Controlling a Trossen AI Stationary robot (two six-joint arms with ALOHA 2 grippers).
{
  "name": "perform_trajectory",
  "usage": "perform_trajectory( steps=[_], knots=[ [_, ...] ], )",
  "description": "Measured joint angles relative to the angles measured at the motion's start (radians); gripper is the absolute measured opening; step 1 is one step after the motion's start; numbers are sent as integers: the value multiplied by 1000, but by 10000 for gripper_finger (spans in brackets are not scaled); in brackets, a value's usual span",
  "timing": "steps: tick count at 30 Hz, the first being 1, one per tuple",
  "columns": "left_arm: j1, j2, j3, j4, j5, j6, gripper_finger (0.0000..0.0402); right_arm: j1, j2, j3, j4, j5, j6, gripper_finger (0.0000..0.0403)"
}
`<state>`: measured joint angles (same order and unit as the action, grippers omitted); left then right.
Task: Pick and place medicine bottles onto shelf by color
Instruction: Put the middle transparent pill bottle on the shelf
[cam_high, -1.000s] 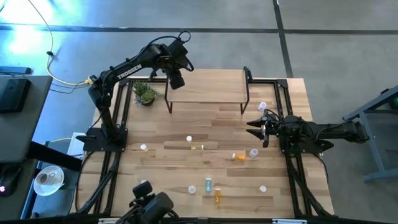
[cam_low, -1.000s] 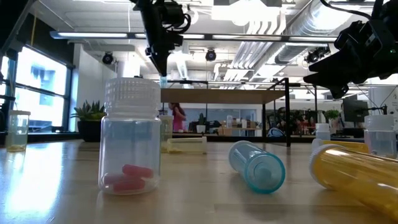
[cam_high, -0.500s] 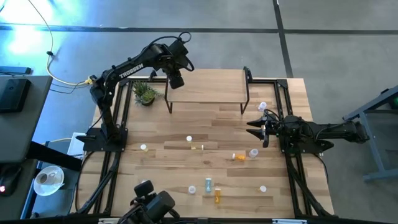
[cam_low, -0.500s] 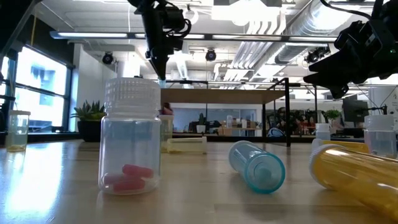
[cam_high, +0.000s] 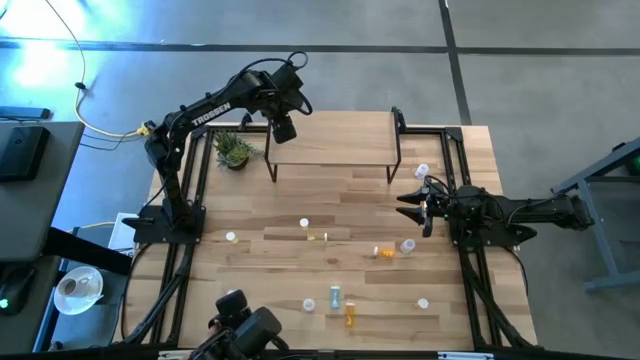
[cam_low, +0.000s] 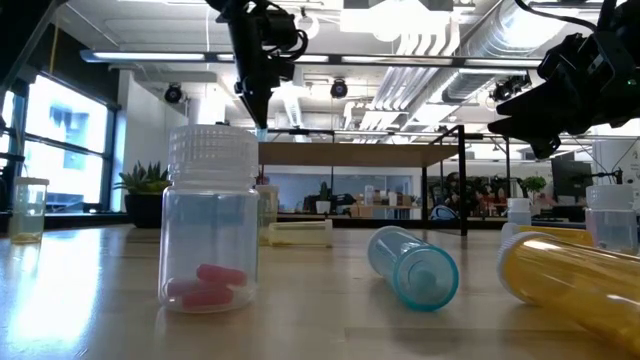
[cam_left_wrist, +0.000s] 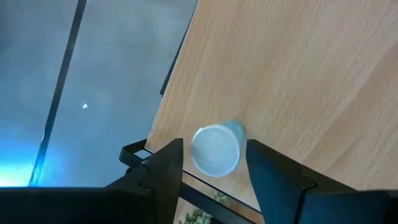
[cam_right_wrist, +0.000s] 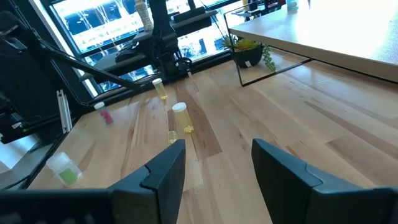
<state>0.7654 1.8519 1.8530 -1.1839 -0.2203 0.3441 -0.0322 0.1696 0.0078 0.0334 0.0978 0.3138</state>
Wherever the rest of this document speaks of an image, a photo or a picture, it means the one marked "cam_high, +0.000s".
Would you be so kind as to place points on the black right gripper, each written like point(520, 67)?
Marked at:
point(436, 202)

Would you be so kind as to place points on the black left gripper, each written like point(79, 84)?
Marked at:
point(283, 129)

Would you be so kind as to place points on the clear wide-mouth bottle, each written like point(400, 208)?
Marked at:
point(407, 246)

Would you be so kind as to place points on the orange pill bottle white cap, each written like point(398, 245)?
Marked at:
point(423, 303)
point(386, 253)
point(350, 315)

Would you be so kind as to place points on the pale yellow pill bottle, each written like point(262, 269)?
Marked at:
point(231, 236)
point(304, 223)
point(317, 236)

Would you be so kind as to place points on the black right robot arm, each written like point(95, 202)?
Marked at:
point(540, 210)

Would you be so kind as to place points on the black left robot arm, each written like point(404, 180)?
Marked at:
point(210, 112)

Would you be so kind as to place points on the potted green succulent plant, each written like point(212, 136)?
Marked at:
point(234, 152)

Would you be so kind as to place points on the blue pill bottle white cap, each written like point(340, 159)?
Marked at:
point(335, 298)

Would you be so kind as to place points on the white paper sheet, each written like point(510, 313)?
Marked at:
point(120, 235)

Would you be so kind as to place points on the green object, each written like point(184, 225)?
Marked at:
point(635, 165)

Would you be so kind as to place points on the black beam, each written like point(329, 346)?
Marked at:
point(85, 250)

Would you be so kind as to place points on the white bowl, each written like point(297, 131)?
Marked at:
point(87, 295)

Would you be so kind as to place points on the dark flat device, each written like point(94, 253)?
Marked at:
point(25, 113)

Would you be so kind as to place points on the grey desk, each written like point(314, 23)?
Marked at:
point(35, 210)

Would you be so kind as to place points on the black box device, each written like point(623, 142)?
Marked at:
point(20, 152)

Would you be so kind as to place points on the black computer mouse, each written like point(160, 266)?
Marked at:
point(12, 292)

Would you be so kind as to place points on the wooden shelf black metal frame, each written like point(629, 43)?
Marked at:
point(335, 140)

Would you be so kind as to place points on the black aluminium rig frame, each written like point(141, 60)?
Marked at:
point(454, 133)

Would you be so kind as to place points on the silver bracket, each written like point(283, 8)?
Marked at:
point(175, 355)
point(465, 356)

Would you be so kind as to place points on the grey metal table frame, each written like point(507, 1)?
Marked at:
point(598, 232)

